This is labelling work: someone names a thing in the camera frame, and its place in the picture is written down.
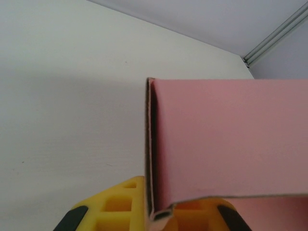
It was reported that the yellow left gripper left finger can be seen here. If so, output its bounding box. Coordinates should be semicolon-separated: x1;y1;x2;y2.
52;175;148;231

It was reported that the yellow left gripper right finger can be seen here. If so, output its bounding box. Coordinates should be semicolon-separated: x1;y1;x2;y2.
166;197;253;231

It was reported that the pink paper box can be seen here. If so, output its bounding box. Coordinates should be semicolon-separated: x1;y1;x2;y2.
143;77;308;231

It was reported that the aluminium frame post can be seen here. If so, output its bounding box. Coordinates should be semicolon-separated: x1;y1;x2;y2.
242;0;308;71

